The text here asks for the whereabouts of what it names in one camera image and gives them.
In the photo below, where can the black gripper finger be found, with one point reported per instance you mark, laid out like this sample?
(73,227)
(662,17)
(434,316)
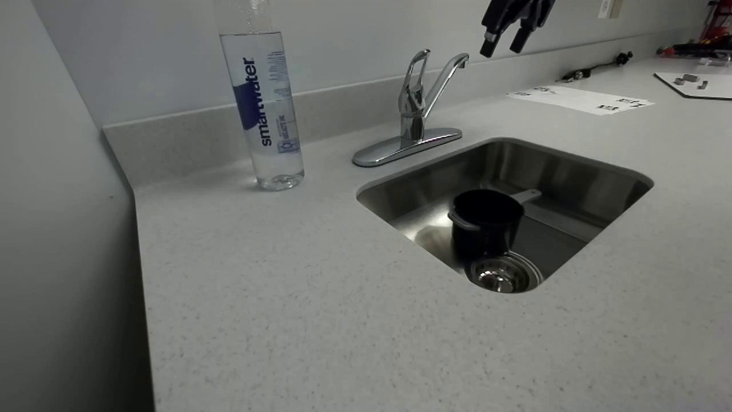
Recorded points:
(529,17)
(493,26)

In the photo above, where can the white printed paper sheet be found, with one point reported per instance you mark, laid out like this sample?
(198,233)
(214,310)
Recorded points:
(577,98)

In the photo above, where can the chrome tap lever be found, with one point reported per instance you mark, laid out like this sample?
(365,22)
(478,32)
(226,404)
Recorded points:
(413,80)

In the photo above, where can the chrome sink tap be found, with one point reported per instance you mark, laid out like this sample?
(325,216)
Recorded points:
(412,126)

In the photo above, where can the red and black tool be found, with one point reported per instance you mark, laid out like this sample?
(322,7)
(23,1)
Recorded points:
(695,50)

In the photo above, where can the stainless steel sink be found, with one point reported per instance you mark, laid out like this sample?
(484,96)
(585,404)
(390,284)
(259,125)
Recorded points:
(572,189)

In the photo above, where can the red object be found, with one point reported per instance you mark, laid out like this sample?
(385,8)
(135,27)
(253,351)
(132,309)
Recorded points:
(717,20)

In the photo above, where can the white board with dark edge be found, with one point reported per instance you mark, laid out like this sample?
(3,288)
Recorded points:
(715,86)

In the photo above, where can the clear plastic water bottle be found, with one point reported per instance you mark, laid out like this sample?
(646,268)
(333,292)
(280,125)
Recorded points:
(263,114)

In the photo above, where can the metal sink drain strainer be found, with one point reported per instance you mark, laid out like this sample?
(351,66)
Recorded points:
(503,274)

